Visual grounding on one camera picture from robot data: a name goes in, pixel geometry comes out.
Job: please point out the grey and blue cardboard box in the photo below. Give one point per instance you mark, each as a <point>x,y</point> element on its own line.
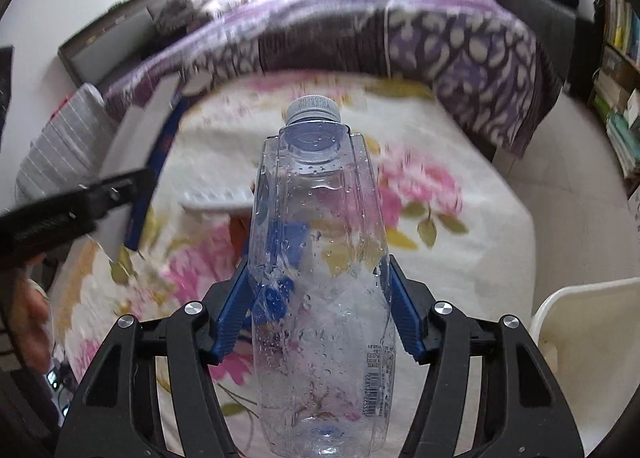
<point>137,138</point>

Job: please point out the white plastic bin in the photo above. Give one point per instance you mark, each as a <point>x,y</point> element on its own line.
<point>590,348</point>

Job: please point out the bed with purple patterned cover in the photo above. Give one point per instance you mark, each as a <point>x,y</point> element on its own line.
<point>350,33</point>

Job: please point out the floral tablecloth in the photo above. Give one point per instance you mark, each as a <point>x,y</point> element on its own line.
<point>465,248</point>

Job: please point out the long white foam comb strip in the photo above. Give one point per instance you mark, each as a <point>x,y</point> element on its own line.
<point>220,200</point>

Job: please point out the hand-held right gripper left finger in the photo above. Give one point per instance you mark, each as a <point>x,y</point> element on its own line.
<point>234,310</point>

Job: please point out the wooden bookshelf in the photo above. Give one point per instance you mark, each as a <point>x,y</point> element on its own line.
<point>607,58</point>

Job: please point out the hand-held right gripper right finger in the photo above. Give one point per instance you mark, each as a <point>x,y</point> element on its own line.
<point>406,318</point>

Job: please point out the stack of flat books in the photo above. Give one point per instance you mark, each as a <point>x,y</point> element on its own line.
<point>620,128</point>

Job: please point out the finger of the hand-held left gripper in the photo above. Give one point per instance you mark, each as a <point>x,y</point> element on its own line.
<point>120,190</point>

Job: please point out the clear plastic bottle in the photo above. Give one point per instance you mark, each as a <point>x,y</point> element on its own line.
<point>320,248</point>

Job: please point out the dark low cabinet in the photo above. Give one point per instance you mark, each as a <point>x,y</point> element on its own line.
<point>545,33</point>

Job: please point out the person's left hand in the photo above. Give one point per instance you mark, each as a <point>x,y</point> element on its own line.
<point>37,323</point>

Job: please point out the row of upright books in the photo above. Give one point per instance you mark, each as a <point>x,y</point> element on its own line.
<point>622,20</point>

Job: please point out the dark wooden headboard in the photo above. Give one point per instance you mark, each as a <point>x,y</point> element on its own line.
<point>105,33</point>

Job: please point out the grey striped cushion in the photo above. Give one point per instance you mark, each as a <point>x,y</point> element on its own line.
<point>65,138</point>

